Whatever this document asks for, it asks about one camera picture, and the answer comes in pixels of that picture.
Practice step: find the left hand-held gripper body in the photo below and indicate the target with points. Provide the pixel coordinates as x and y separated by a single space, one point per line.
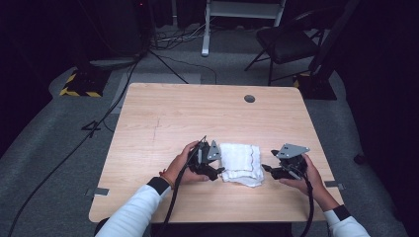
204 156

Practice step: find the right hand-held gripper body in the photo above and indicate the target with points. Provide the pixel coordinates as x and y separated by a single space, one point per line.
293 164

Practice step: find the white towel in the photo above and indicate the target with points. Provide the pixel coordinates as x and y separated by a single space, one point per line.
240 163

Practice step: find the person's right hand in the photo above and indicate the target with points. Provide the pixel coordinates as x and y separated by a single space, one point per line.
313 182

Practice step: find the person's left hand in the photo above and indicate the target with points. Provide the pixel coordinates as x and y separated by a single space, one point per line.
179 169

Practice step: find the grey tape strip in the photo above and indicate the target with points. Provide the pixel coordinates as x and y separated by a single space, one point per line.
99 192
334 185

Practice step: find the black yellow striped stand base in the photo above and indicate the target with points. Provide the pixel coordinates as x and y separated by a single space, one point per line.
316 87
84 84

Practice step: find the black tripod leg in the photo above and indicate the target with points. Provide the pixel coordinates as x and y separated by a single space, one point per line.
168 66

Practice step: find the black folding chair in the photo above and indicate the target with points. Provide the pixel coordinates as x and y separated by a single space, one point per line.
286 41

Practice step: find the black slanted stand pole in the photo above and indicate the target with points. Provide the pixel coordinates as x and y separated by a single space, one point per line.
332 36

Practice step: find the white desk frame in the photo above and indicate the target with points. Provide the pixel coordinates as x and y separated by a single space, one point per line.
230 9

